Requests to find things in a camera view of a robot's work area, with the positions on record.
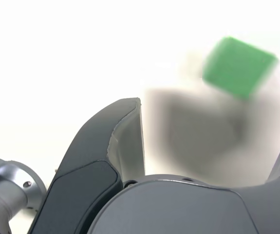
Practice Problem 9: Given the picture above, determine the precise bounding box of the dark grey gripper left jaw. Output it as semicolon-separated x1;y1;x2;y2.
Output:
27;97;147;234

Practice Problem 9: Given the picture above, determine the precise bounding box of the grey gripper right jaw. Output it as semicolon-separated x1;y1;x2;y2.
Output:
87;133;280;234

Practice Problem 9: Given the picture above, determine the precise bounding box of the green cube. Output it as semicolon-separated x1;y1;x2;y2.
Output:
202;36;280;100

